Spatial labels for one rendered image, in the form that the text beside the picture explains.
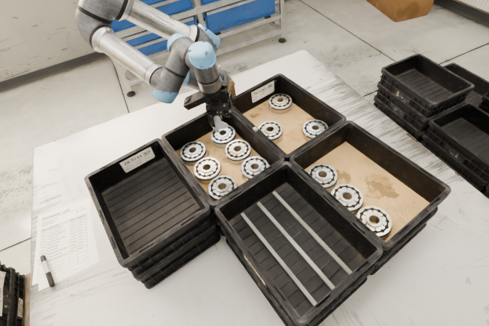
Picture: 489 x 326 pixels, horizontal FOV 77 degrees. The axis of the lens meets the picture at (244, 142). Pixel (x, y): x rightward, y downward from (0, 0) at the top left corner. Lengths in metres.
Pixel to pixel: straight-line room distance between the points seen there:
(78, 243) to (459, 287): 1.31
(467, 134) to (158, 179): 1.68
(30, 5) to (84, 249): 2.79
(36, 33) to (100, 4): 2.62
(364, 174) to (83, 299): 1.05
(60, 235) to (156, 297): 0.50
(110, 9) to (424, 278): 1.36
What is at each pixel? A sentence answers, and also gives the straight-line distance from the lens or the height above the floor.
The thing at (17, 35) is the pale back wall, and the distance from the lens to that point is 3.85.
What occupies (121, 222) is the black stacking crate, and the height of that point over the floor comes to 0.83.
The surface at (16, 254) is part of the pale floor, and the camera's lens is 2.52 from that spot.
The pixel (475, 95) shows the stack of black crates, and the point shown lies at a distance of 2.61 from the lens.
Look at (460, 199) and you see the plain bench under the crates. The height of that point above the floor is 0.70.
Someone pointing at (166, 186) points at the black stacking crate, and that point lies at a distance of 1.20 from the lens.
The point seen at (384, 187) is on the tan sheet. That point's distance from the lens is 1.16.
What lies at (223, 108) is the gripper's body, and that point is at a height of 1.08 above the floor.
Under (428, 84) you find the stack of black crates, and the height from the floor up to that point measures 0.49.
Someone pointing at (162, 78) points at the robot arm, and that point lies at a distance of 1.03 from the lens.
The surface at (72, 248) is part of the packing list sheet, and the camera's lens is 1.39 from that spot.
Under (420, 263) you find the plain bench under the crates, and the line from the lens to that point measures 1.21.
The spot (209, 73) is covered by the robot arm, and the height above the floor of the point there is 1.23.
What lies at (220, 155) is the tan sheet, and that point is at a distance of 1.23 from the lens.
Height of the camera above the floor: 1.75
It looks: 47 degrees down
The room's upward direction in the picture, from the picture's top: 9 degrees counter-clockwise
